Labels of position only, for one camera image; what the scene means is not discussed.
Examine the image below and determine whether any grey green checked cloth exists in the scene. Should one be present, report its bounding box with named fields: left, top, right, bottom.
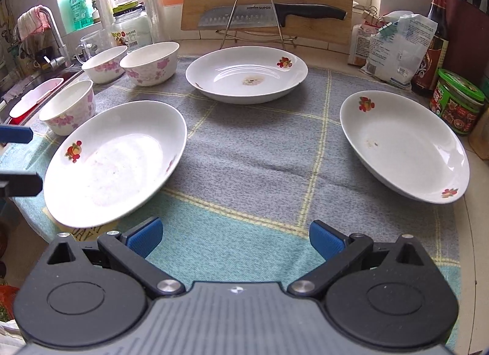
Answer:
left=0, top=56, right=465, bottom=348

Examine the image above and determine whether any red white food bag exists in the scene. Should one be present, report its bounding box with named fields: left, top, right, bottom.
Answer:
left=347, top=22, right=383, bottom=67

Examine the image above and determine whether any gold binder clip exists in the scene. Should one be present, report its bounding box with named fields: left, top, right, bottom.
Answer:
left=353, top=1, right=386, bottom=25

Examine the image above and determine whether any white plastic wrap roll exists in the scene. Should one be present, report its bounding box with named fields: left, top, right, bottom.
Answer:
left=93, top=0, right=115, bottom=31

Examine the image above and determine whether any clear glass mug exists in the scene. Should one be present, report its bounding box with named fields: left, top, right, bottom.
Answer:
left=75, top=30, right=111, bottom=65

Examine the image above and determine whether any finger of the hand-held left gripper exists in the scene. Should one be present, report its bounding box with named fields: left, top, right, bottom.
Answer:
left=0, top=124, right=34, bottom=144
left=0, top=172, right=43, bottom=198

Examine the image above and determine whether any pink cloth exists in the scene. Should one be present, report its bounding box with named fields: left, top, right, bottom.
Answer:
left=17, top=4, right=52, bottom=40

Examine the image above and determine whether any steel sink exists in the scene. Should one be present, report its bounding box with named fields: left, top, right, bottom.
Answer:
left=0, top=65, right=83, bottom=113

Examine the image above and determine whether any red white basin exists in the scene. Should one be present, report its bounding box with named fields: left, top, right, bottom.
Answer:
left=8, top=78, right=64, bottom=119

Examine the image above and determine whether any green dish soap bottle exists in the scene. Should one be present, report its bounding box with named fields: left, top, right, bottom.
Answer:
left=67, top=0, right=95, bottom=32

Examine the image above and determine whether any dark soy sauce bottle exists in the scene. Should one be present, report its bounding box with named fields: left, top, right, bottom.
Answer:
left=411, top=0, right=449, bottom=98

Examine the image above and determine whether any white pink-flowered bowl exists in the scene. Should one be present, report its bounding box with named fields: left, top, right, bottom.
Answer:
left=81, top=45, right=128, bottom=84
left=119, top=42, right=180, bottom=87
left=39, top=80, right=96, bottom=136

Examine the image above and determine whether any dark red knife block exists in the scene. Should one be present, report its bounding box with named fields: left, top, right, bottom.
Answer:
left=445, top=0, right=489, bottom=76

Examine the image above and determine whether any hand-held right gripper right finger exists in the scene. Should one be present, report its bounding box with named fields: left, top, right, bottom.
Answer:
left=287, top=220, right=436, bottom=298

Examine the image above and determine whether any clear labelled plastic bottle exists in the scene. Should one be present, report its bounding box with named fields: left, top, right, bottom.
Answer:
left=111, top=1, right=153, bottom=52

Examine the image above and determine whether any white stained fruit-print plate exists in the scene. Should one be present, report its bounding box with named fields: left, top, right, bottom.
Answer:
left=185, top=46, right=309, bottom=104

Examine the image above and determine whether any green-lidded sauce jar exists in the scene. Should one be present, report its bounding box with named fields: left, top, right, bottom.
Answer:
left=430, top=68, right=487, bottom=136

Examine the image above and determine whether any white printed food bag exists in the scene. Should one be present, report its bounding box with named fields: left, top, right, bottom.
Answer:
left=361, top=11, right=438, bottom=90

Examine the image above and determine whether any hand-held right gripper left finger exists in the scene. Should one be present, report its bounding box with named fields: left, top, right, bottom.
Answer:
left=46, top=216, right=186, bottom=299

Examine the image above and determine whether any steel faucet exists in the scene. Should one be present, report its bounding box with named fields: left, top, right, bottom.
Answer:
left=34, top=6, right=71, bottom=69

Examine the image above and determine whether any black-handled kitchen knife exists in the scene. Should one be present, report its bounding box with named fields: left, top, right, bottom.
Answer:
left=197, top=3, right=347, bottom=29

